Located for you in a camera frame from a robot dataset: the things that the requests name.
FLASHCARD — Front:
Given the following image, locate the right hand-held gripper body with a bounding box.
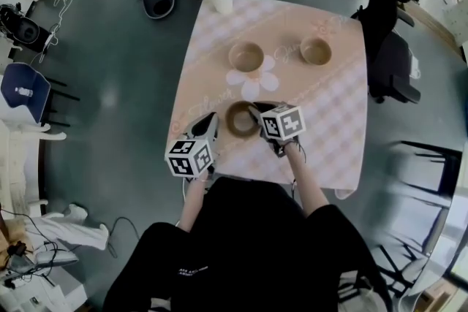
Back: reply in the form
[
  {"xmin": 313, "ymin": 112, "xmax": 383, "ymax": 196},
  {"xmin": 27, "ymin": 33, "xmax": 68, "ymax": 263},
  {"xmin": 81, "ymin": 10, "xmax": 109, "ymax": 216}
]
[{"xmin": 249, "ymin": 101, "xmax": 306, "ymax": 159}]

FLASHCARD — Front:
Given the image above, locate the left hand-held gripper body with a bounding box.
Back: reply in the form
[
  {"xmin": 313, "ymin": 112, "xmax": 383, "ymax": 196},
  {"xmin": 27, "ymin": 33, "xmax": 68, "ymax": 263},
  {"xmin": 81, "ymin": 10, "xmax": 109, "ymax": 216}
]
[{"xmin": 165, "ymin": 111, "xmax": 220, "ymax": 183}]

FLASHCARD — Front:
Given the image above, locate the dark brown bowl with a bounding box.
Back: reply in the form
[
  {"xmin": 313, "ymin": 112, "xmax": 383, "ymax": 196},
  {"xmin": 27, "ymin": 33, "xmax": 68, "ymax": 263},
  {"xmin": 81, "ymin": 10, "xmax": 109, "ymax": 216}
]
[{"xmin": 224, "ymin": 100, "xmax": 262, "ymax": 138}]

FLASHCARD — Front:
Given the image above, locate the tan bowl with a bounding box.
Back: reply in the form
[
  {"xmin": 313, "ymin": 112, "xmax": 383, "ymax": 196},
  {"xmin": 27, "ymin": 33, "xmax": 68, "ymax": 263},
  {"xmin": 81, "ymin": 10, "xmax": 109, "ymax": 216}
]
[
  {"xmin": 228, "ymin": 41, "xmax": 265, "ymax": 72},
  {"xmin": 299, "ymin": 36, "xmax": 333, "ymax": 66}
]

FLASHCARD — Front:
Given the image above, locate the person's left forearm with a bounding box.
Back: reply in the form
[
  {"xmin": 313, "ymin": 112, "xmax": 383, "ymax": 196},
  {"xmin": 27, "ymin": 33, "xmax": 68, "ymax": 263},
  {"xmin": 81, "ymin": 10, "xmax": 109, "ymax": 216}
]
[{"xmin": 175, "ymin": 176, "xmax": 211, "ymax": 233}]

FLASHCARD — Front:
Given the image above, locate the person's right forearm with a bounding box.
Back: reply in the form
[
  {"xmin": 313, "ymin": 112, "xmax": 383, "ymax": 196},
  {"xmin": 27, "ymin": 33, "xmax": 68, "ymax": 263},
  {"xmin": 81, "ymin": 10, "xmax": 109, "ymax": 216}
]
[{"xmin": 283, "ymin": 142, "xmax": 330, "ymax": 218}]

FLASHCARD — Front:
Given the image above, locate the pink checkered flower tablecloth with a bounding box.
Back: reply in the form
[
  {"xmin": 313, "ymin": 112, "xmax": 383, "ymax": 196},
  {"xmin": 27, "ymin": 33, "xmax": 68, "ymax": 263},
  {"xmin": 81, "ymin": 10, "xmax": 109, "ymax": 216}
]
[{"xmin": 170, "ymin": 0, "xmax": 369, "ymax": 200}]

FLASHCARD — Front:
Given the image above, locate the person's black clothing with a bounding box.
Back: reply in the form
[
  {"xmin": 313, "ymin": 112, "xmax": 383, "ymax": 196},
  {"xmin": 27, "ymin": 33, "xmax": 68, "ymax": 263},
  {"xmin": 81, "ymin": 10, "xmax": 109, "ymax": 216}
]
[{"xmin": 103, "ymin": 176, "xmax": 393, "ymax": 312}]

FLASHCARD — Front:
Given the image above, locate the white cloth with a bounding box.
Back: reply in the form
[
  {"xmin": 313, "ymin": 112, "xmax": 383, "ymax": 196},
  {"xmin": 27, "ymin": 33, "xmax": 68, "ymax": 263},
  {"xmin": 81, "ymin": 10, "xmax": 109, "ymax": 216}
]
[{"xmin": 25, "ymin": 203, "xmax": 110, "ymax": 251}]

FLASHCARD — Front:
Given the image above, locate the black office chair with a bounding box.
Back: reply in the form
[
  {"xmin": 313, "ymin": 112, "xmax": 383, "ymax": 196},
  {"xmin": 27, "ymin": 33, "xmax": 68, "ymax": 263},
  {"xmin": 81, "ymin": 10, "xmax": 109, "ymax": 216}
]
[{"xmin": 350, "ymin": 0, "xmax": 422, "ymax": 104}]

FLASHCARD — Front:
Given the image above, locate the black metal rack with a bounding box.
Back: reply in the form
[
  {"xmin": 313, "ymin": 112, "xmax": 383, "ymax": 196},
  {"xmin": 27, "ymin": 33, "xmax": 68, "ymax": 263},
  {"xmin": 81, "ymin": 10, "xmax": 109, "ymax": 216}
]
[{"xmin": 372, "ymin": 140, "xmax": 463, "ymax": 297}]

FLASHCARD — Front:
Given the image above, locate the blue chair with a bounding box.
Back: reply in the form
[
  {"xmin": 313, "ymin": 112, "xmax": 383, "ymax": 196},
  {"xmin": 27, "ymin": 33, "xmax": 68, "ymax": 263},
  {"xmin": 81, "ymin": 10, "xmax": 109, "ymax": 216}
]
[{"xmin": 0, "ymin": 62, "xmax": 80, "ymax": 132}]

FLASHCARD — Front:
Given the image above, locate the black speaker box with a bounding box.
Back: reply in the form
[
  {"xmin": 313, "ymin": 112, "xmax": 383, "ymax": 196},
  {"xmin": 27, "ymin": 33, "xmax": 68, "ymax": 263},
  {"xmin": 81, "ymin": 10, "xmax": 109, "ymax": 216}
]
[{"xmin": 14, "ymin": 16, "xmax": 53, "ymax": 53}]

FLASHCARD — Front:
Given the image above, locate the black cable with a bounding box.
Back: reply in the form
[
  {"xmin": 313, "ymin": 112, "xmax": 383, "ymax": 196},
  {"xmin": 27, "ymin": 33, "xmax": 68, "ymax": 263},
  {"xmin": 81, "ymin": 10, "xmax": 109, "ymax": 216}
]
[{"xmin": 105, "ymin": 216, "xmax": 141, "ymax": 257}]

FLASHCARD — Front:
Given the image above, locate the white cable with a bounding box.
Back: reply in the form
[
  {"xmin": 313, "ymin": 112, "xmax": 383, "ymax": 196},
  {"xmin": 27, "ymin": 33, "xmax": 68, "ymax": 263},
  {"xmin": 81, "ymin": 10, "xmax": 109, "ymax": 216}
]
[{"xmin": 38, "ymin": 0, "xmax": 74, "ymax": 63}]

